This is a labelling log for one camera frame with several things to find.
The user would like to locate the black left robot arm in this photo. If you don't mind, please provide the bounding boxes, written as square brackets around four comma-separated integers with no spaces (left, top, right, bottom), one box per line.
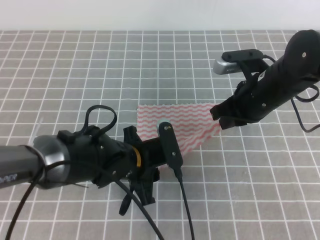
[0,126,179,206]

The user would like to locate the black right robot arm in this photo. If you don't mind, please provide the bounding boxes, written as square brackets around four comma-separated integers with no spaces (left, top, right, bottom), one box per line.
[210,29,320,130]

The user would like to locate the black left camera cable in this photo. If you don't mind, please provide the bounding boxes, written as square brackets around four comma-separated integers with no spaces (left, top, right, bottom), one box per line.
[0,104,196,240]

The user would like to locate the pink white wavy striped towel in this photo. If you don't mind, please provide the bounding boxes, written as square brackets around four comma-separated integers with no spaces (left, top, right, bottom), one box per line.
[136,103,221,155]

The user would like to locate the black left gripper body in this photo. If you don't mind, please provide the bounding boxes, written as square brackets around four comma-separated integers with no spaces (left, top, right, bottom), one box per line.
[120,137,170,190]

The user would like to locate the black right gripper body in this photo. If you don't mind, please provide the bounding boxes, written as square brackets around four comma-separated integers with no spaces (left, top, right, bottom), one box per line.
[224,79,270,123]

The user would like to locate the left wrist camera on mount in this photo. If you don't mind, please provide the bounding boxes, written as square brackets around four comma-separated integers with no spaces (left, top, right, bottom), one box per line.
[157,121,183,172]

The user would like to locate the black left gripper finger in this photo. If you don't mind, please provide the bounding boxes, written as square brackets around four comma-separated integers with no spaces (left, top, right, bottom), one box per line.
[130,174,160,204]
[123,126,142,145]

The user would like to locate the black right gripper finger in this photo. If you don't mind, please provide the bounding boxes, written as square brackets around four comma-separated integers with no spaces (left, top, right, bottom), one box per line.
[219,116,248,130]
[209,99,236,120]

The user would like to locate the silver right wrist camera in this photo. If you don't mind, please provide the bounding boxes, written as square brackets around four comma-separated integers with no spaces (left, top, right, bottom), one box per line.
[213,49,269,75]

